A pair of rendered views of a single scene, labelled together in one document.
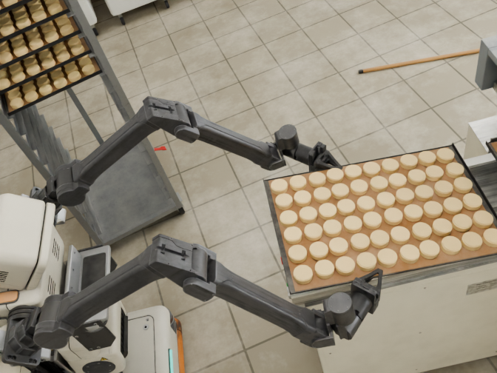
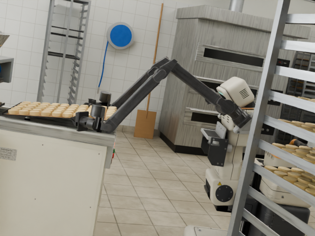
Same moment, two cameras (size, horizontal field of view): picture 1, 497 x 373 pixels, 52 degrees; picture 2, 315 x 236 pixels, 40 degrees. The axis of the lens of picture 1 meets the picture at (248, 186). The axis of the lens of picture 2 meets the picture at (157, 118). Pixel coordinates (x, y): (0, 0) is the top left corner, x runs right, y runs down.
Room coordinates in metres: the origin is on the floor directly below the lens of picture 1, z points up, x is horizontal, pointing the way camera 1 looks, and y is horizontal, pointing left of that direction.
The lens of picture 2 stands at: (3.30, -0.24, 1.43)
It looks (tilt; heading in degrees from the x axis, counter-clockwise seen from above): 10 degrees down; 170
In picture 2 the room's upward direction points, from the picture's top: 10 degrees clockwise
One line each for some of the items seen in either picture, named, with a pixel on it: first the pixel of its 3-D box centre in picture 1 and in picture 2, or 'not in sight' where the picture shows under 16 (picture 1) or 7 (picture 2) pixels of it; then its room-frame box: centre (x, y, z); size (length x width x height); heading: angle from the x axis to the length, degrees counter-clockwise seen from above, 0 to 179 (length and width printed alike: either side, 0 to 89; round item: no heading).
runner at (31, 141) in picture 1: (21, 106); not in sight; (2.04, 0.86, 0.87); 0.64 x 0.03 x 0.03; 13
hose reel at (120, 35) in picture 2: not in sight; (116, 59); (-3.24, 0.13, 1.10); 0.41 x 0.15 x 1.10; 96
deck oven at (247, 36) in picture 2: not in sight; (226, 85); (-2.84, 1.77, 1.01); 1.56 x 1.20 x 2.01; 96
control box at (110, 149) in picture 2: not in sight; (110, 151); (0.85, -0.05, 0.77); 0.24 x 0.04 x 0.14; 174
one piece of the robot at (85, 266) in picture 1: (88, 293); (215, 142); (0.90, 0.55, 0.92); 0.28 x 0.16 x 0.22; 175
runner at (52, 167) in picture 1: (41, 135); not in sight; (2.04, 0.86, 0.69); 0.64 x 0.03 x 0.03; 13
